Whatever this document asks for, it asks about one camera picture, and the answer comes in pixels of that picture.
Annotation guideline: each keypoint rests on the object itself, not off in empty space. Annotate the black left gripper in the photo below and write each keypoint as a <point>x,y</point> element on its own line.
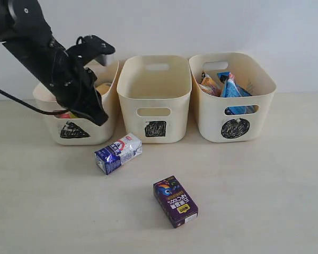
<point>72,86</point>

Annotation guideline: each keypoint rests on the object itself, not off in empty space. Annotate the yellow chips can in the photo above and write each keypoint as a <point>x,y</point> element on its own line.
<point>103,88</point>

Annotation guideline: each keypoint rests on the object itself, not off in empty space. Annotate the small red chips can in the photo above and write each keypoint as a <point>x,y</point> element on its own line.
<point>67,115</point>

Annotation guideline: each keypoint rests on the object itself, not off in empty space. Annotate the orange snack bag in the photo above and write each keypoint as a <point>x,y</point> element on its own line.
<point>209,86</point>

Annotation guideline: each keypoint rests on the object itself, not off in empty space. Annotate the blue noodle packet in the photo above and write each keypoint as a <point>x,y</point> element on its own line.
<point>232,90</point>

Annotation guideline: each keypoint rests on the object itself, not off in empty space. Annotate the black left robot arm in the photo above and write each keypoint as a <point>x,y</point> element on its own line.
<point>25,33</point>

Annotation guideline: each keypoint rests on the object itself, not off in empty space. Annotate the cream bin with triangle mark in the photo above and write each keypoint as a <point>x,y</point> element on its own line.
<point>76,132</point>

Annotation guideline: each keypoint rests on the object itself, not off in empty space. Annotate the blue white milk carton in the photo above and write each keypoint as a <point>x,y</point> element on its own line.
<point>115,155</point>

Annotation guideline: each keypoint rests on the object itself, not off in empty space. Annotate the cream bin with square mark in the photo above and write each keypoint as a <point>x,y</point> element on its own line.
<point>154,94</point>

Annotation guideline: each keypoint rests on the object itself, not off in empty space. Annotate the cream bin with circle mark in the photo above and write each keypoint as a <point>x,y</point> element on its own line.
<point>231,119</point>

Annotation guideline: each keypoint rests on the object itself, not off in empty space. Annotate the purple juice carton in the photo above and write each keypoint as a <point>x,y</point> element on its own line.
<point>176,203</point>

